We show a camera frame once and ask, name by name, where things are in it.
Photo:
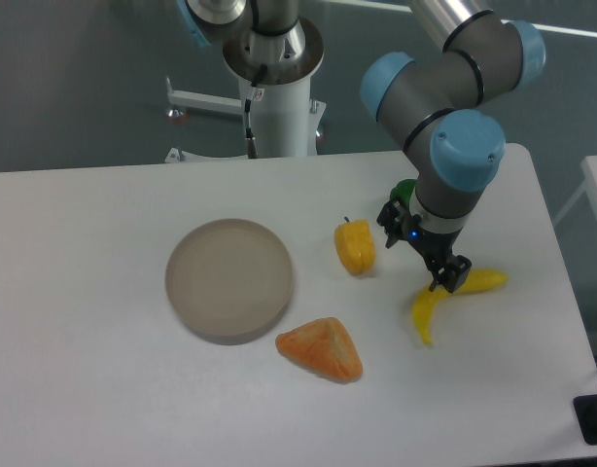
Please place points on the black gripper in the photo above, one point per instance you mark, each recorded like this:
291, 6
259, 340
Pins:
448, 270

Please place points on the green toy pepper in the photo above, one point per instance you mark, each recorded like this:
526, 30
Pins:
403, 191

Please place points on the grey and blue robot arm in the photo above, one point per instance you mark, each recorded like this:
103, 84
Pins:
430, 109

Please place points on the yellow toy pepper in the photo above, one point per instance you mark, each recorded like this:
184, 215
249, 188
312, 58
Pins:
354, 246

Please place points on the yellow toy banana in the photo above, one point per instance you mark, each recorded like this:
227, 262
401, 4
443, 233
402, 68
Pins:
427, 300

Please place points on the orange toy bread wedge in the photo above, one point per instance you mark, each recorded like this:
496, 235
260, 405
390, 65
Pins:
324, 347

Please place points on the round beige plate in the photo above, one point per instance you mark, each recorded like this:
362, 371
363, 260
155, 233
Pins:
230, 280

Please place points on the black box at table edge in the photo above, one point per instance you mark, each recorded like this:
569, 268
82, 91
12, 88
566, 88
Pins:
586, 412

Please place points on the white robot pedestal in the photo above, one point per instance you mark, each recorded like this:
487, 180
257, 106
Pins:
280, 118

